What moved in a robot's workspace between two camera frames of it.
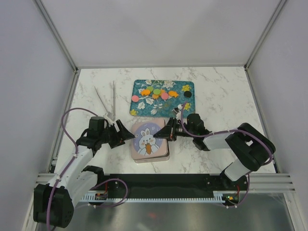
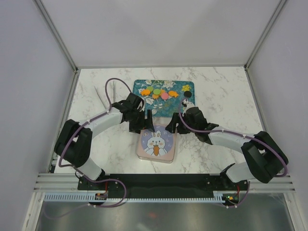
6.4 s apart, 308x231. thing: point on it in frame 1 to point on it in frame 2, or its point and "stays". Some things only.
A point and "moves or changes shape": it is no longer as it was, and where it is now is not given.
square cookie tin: [149, 149] moves or changes shape
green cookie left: [150, 88] stays
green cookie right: [157, 91] stays
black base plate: [228, 187] stays
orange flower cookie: [145, 92] stays
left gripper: [120, 136] to [147, 123]
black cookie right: [187, 94] stays
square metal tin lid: [145, 146] moves or changes shape
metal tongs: [112, 115] stays
